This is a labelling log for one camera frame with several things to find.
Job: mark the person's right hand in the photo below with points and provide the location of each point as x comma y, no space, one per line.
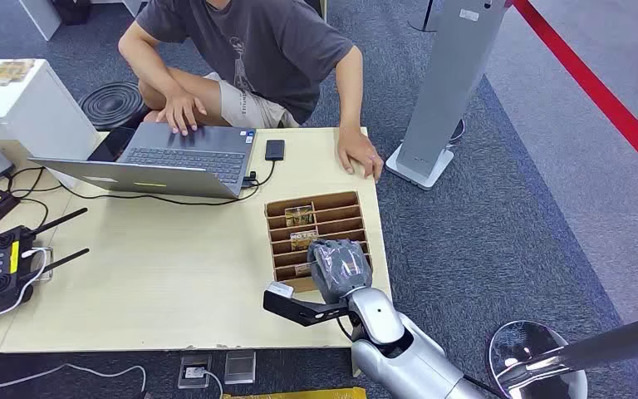
180,110

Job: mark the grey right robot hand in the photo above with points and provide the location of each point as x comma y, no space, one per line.
338,270

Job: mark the person's left hand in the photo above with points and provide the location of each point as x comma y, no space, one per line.
358,151

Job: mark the person's right forearm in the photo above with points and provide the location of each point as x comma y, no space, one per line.
148,69

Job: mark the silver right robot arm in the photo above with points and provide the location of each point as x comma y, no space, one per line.
401,352

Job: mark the person's left forearm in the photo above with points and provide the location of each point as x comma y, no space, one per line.
352,93

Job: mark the small brown card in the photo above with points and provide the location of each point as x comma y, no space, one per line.
303,270

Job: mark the brown hotel card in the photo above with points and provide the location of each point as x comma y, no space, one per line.
303,240

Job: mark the wooden slotted card holder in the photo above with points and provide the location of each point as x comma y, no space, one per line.
341,212

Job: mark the brown printed card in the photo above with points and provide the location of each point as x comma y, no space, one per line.
298,216

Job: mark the person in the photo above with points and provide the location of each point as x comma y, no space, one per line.
275,49

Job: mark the grey laptop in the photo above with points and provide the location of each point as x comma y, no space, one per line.
187,154

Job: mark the black ribbed round disc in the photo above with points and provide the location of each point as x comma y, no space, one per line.
112,104

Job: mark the black phone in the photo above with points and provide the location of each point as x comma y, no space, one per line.
111,144

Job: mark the black external drive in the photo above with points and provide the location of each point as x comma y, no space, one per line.
275,150

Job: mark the grey kiosk stand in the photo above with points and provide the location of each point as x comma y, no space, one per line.
451,82

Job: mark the grey floor plate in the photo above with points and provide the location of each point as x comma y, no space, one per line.
240,368

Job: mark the black pole stand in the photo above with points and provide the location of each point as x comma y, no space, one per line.
426,19

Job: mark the white cabinet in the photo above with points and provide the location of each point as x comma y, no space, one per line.
22,110

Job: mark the white furniture panel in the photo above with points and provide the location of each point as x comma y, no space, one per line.
41,16

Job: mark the stack of brown cards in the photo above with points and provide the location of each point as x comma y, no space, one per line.
9,72

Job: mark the floor socket box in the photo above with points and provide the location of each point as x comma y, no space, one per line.
194,371

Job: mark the black remote controller with screen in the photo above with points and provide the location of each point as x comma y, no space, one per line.
0,267

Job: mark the red barrier strip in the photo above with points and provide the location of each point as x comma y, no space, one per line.
599,96

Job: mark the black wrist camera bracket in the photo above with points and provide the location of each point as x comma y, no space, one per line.
302,311

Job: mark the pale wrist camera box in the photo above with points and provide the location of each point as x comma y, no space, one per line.
280,289

